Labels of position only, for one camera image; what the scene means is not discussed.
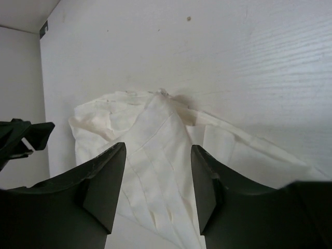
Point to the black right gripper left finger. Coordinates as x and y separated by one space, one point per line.
75 209

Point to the white pleated skirt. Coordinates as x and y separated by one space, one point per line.
157 188

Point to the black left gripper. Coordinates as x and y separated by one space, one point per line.
12 133

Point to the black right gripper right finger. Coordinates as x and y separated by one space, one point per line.
237 212

